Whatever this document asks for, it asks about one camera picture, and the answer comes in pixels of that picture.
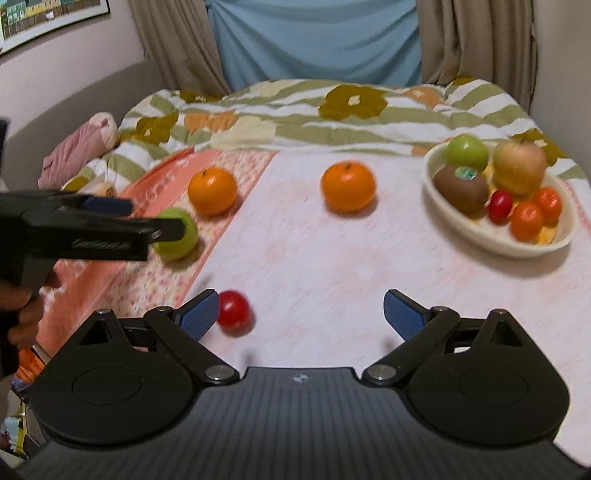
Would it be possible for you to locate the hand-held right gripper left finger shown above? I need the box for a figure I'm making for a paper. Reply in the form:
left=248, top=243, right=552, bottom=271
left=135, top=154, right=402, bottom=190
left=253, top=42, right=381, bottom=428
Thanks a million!
left=58, top=289, right=240, bottom=385

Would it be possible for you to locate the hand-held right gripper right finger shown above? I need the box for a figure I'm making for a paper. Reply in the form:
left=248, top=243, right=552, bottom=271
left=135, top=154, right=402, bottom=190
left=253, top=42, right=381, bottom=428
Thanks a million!
left=362, top=289, right=536, bottom=386

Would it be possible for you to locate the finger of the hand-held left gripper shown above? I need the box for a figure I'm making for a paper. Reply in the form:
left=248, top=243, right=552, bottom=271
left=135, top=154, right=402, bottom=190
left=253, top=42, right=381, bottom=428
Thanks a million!
left=106, top=217, right=189, bottom=244
left=55, top=193, right=136, bottom=217

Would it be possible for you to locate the green apple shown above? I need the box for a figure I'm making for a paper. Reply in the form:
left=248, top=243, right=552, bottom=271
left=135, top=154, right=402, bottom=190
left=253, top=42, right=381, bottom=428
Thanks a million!
left=444, top=135, right=489, bottom=174
left=152, top=208, right=198, bottom=263

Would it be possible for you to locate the red cherry tomato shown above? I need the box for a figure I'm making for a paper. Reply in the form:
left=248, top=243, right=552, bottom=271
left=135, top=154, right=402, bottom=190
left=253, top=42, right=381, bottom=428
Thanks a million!
left=488, top=190, right=514, bottom=225
left=217, top=290, right=254, bottom=330

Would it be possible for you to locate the cream cartoon duck plate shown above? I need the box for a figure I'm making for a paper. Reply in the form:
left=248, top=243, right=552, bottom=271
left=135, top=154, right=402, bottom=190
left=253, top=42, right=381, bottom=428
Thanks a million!
left=423, top=138, right=575, bottom=259

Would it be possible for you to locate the brown kiwi with sticker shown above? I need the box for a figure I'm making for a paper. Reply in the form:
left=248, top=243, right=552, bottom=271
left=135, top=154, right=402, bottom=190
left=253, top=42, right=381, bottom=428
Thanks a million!
left=434, top=165, right=490, bottom=219

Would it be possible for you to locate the orange cherry tomato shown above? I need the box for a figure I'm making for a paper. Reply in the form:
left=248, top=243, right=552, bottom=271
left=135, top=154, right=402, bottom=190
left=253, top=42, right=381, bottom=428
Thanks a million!
left=510, top=202, right=546, bottom=242
left=533, top=186, right=563, bottom=222

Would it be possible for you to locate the red-yellow apple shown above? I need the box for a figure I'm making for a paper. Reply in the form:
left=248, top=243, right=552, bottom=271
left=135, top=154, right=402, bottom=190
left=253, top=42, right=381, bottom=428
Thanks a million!
left=493, top=141, right=548, bottom=197

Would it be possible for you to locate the person's left hand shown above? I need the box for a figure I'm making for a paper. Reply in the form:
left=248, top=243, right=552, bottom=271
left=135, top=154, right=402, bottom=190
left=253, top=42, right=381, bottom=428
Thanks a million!
left=0, top=276, right=62, bottom=352

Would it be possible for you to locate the tissue packet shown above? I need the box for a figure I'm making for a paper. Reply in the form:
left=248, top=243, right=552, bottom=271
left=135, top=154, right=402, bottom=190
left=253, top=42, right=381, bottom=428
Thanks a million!
left=85, top=178, right=117, bottom=197

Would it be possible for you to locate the orange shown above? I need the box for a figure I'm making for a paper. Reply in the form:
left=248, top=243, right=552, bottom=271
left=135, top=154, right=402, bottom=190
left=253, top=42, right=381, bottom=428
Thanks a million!
left=321, top=161, right=377, bottom=214
left=188, top=167, right=238, bottom=217

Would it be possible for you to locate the pink plush pillow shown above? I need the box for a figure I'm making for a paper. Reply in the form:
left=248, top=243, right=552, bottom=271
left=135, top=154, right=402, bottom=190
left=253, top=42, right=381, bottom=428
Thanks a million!
left=38, top=112, right=118, bottom=190

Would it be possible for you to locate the pink printed cloth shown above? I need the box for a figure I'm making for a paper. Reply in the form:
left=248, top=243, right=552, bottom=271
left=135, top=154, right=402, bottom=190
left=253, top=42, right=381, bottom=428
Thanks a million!
left=34, top=148, right=591, bottom=467

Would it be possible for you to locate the grey bed headboard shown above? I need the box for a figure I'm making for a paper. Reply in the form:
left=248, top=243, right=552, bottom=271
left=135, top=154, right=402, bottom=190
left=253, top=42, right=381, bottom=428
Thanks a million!
left=0, top=58, right=160, bottom=190

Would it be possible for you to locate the floral striped quilt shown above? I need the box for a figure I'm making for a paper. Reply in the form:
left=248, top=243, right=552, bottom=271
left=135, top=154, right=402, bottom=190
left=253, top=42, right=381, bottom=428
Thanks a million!
left=60, top=78, right=591, bottom=204

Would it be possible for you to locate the beige curtain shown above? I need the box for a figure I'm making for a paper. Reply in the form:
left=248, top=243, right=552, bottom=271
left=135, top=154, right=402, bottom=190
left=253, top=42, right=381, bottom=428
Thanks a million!
left=416, top=0, right=539, bottom=88
left=127, top=0, right=232, bottom=95

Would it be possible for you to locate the blue hanging cloth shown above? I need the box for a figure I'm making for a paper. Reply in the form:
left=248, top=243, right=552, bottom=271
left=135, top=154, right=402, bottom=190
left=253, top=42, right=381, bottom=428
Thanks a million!
left=205, top=0, right=423, bottom=93

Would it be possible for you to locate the framed wall poster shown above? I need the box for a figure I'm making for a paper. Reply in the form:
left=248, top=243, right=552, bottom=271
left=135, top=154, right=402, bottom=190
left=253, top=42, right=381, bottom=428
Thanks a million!
left=0, top=0, right=112, bottom=56

